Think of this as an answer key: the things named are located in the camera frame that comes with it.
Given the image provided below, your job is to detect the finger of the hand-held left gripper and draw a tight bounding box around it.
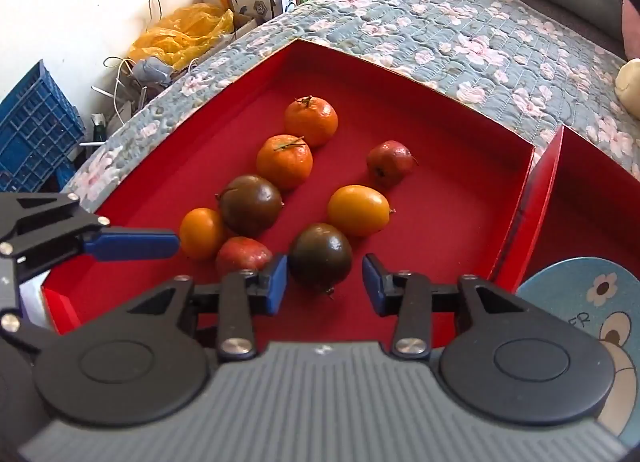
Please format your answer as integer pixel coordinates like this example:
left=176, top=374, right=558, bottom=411
left=0, top=193, right=181, bottom=279
left=0, top=262, right=66, bottom=358

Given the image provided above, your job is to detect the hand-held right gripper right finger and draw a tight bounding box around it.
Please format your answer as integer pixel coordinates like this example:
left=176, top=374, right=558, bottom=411
left=363, top=253, right=543, bottom=360

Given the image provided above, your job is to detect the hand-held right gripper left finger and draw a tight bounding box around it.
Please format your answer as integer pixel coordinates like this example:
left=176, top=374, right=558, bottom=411
left=107, top=255, right=290, bottom=363

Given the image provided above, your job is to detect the small red pomegranate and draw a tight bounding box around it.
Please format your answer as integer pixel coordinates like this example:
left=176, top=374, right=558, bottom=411
left=366, top=140, right=418, bottom=188
left=215, top=236, right=273, bottom=278

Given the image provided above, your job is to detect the dark purple plum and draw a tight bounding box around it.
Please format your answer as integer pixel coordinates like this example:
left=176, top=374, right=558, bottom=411
left=217, top=174, right=284, bottom=238
left=288, top=223, right=353, bottom=294

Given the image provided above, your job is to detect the yellow orange lemon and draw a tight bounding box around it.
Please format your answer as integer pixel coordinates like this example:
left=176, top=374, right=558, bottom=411
left=327, top=185, right=394, bottom=238
left=179, top=207, right=226, bottom=261

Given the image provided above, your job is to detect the large red cardboard box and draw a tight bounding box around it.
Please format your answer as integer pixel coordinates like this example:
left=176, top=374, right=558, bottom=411
left=40, top=38, right=537, bottom=350

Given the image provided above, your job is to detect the orange tangerine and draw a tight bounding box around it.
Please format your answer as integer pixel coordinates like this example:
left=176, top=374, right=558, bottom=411
left=284, top=96, right=339, bottom=148
left=256, top=134, right=314, bottom=191

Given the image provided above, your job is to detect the blue bear print plate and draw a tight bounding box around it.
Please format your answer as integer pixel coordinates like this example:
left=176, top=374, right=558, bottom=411
left=515, top=256, right=640, bottom=448

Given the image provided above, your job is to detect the blue plastic crate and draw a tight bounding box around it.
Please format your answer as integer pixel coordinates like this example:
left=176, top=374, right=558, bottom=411
left=0, top=59, right=88, bottom=193

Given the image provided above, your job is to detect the grey cloth bundle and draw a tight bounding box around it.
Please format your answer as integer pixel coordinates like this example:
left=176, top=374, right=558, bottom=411
left=131, top=57, right=174, bottom=89

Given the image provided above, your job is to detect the yellow plastic bag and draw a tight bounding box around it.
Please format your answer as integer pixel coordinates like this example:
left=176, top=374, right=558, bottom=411
left=127, top=4, right=236, bottom=71

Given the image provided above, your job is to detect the red cardboard box lid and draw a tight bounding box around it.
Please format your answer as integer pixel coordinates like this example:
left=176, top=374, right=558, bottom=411
left=492, top=124, right=640, bottom=293

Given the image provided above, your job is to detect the floral quilted bedspread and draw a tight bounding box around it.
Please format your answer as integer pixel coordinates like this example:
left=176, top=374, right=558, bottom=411
left=62, top=0, right=640, bottom=203

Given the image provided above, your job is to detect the white printed box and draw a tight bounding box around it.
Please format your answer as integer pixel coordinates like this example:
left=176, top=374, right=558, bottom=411
left=231, top=0, right=297, bottom=21

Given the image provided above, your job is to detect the napa cabbage plush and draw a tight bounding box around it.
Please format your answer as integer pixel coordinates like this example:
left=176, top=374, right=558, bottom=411
left=615, top=59, right=640, bottom=120

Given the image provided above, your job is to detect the grey blanket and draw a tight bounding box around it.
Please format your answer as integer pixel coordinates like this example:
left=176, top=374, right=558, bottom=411
left=380, top=0, right=640, bottom=63

